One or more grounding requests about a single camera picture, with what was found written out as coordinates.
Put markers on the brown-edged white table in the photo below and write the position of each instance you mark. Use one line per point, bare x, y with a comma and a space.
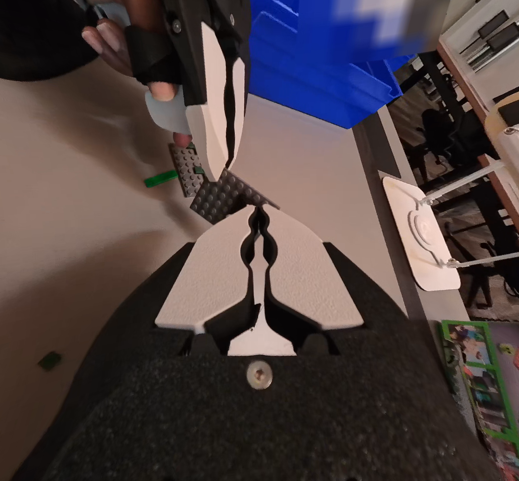
458, 80

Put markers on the black office chair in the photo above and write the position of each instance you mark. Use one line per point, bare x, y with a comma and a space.
446, 136

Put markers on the small green lego tile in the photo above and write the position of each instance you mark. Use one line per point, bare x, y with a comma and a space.
50, 361

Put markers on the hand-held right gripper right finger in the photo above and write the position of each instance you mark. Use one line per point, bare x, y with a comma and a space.
312, 282

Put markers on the wood-rimmed panel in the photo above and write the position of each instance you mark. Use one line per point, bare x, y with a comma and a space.
505, 124

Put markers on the white stand base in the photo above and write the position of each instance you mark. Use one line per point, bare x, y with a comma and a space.
405, 213

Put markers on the colourful lego box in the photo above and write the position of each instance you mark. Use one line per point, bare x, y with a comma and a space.
486, 388

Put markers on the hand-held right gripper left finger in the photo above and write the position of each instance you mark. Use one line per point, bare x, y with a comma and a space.
206, 282

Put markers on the silver metal rails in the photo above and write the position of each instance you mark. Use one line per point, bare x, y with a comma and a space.
490, 43

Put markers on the long green lego tile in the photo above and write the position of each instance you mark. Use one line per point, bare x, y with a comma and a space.
161, 178

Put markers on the black mesh chair armrest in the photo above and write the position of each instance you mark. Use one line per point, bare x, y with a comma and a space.
36, 31

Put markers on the large dark grey lego plate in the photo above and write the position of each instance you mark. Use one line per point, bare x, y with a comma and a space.
219, 197

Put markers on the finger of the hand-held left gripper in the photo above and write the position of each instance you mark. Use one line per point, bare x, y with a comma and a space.
211, 84
240, 96

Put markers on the grey lego baseplate build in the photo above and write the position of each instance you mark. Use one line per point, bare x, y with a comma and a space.
186, 169

